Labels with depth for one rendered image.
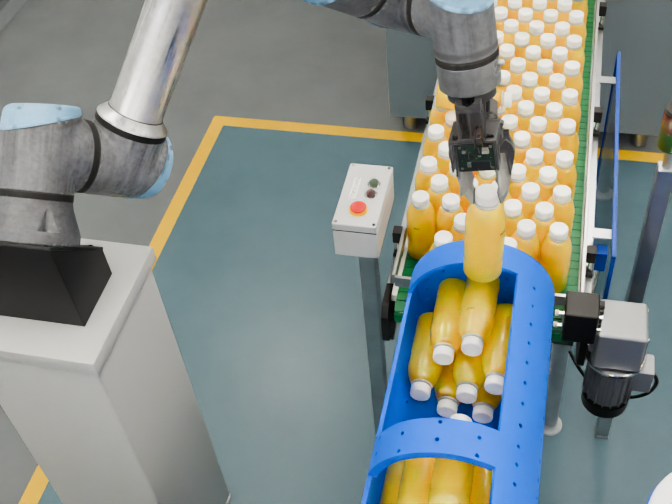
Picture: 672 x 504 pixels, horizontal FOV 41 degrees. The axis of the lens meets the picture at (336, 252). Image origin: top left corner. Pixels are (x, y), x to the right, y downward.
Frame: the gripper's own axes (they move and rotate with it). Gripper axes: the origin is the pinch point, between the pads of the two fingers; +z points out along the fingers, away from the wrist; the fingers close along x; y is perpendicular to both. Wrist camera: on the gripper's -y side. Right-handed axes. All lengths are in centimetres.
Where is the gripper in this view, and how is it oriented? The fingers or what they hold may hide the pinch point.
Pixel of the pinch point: (486, 193)
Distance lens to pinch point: 145.5
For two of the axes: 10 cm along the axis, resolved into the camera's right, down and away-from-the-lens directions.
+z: 2.0, 7.9, 5.7
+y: -2.3, 6.1, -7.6
